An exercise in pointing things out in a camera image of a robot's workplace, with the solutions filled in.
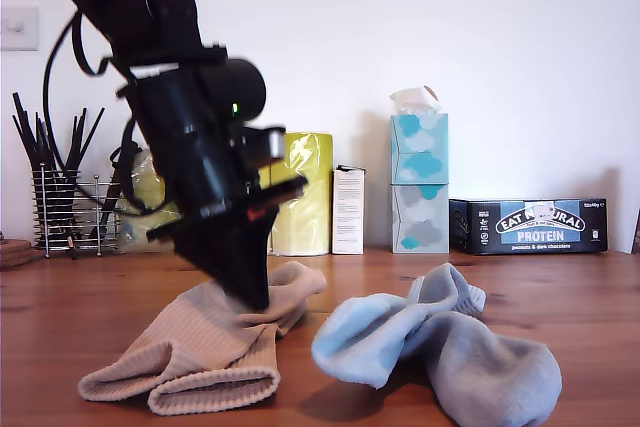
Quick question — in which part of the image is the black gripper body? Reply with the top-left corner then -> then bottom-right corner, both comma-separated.
146,115 -> 309,251

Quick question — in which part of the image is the beige ribbed sock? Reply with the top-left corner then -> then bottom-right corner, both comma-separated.
77,280 -> 281,403
147,260 -> 329,417

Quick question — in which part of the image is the light blue ribbed sock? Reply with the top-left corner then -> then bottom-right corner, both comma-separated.
310,260 -> 487,391
394,310 -> 564,423

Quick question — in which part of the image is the yellow-green paper roll pack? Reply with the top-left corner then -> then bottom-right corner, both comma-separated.
118,131 -> 335,258

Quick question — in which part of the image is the white carton box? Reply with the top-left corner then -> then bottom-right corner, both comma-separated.
332,163 -> 368,255

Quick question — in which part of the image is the thin black stick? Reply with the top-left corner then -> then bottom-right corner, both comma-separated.
64,106 -> 106,171
12,91 -> 46,171
62,106 -> 89,171

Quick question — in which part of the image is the grey cloud tissue box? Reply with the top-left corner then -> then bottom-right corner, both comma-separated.
390,182 -> 450,254

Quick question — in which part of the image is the black protein bar box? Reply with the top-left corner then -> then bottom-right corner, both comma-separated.
448,197 -> 609,256

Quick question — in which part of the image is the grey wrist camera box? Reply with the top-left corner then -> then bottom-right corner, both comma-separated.
227,124 -> 288,169

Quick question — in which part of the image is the dark brown strapped tool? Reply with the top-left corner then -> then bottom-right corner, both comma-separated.
99,139 -> 141,243

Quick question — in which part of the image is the chrome wire rack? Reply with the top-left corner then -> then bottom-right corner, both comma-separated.
32,166 -> 121,258

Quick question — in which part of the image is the thin black cable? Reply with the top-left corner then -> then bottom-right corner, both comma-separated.
42,9 -> 124,212

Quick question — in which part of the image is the white wall light switch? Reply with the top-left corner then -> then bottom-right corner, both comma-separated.
0,6 -> 40,52

